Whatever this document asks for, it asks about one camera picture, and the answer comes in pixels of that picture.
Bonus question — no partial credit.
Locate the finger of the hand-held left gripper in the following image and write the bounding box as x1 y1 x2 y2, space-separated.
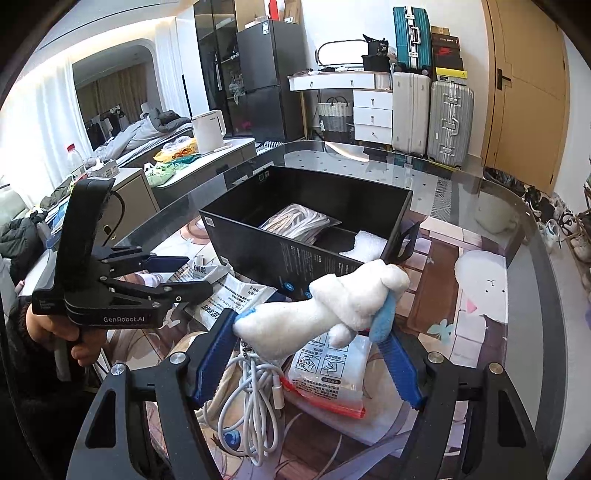
108 279 214 306
95 247 190 282

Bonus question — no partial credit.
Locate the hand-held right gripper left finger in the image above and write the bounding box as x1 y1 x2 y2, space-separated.
65 308 241 480

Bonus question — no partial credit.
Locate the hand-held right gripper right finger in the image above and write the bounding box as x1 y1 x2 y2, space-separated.
373 331 551 480

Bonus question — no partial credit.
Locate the small white printed packet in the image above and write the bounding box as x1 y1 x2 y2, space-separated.
167 258 234 296

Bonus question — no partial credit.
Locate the white charging cable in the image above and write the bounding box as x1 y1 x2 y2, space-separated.
203 346 289 467

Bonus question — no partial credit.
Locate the large white printed packet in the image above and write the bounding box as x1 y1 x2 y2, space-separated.
196 274 282 330

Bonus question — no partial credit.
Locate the red-sealed zip bag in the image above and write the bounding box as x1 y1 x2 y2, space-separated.
279 335 372 418

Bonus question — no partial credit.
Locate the black cardboard box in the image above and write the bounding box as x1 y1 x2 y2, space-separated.
199 165 421 303

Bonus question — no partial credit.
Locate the white and blue plush toy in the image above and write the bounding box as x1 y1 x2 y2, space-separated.
233 259 411 361

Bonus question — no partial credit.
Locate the person's left hand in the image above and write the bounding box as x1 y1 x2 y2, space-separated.
25 302 108 367

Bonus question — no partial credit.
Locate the black jacket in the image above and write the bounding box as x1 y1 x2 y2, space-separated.
0 215 49 283

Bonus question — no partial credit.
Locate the white side table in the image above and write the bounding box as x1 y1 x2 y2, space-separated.
99 167 160 241

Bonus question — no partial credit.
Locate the green plastic bag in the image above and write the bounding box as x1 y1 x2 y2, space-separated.
144 161 177 188

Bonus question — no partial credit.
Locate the red-capped water bottle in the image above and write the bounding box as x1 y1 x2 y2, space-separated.
66 144 84 180

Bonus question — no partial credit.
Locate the white low cabinet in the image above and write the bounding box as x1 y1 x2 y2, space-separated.
152 138 257 208

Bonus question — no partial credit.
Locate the printed table mat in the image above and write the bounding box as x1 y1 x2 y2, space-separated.
106 212 511 480

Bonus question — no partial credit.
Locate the yellow snack bag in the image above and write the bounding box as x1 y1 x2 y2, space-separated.
154 140 199 163

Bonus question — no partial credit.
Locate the bed with grey duvet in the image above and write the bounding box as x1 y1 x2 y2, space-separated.
92 108 195 168

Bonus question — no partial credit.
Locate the white electric kettle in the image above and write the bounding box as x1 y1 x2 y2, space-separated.
191 110 228 153

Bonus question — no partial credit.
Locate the white sheer curtain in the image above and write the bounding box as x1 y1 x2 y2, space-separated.
0 60 93 190
154 16 197 121

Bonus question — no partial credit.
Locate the hanging clothes rack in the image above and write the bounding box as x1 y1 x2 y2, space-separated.
83 105 139 140

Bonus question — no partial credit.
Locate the dark glass cabinet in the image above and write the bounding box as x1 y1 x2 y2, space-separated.
194 0 241 139

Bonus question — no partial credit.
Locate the black refrigerator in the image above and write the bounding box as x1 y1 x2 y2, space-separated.
235 19 308 144

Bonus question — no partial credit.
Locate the woven basket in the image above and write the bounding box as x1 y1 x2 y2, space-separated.
317 97 354 144

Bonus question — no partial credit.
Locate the wooden shoe rack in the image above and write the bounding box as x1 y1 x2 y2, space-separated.
554 157 591 296

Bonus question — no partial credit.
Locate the white vanity desk with drawers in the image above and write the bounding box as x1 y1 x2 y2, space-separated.
288 71 394 146

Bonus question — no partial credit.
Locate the silver suitcase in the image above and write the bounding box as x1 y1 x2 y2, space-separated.
427 79 475 168

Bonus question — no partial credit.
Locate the white suitcase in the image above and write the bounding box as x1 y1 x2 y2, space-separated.
392 71 431 158

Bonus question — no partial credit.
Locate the oval mirror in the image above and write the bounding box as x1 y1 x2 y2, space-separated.
315 40 370 68

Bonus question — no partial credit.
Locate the black bag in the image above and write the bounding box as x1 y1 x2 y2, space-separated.
361 34 392 73

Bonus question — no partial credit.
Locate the wooden door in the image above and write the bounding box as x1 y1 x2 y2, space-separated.
480 0 568 195

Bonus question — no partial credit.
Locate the black and red shoe box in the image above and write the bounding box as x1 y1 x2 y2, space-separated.
431 36 464 58

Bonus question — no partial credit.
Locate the teal suitcase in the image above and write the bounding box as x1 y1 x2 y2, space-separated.
393 6 433 77

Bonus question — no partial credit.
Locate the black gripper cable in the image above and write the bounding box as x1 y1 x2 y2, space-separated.
104 191 127 246

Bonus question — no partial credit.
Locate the clear bag of white cables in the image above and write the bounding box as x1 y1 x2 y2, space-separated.
259 203 343 245

